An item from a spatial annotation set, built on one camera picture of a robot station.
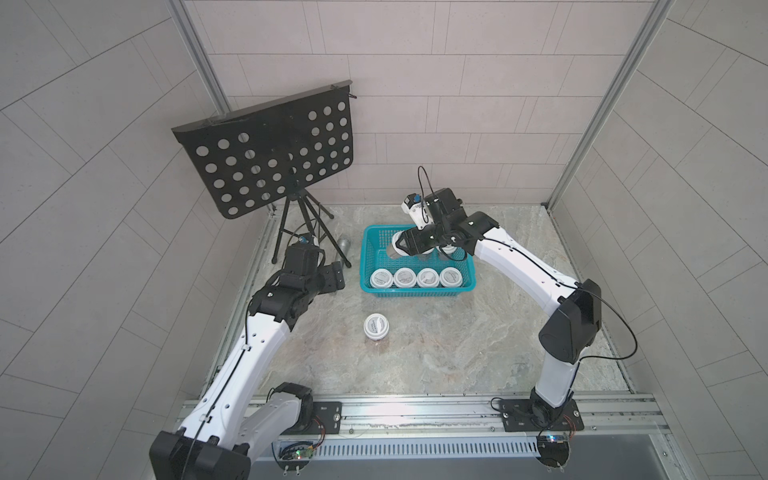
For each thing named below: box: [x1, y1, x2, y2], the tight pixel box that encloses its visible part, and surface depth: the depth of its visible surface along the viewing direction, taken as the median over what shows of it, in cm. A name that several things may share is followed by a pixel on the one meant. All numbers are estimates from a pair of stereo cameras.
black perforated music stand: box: [172, 80, 357, 268], surface depth 72 cm
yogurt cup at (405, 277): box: [393, 267, 417, 288], surface depth 91 cm
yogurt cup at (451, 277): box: [439, 266, 463, 288], surface depth 91 cm
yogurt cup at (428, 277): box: [416, 268, 440, 288], surface depth 91 cm
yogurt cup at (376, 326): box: [363, 312, 390, 341], surface depth 81 cm
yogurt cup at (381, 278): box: [370, 268, 393, 289], surface depth 91 cm
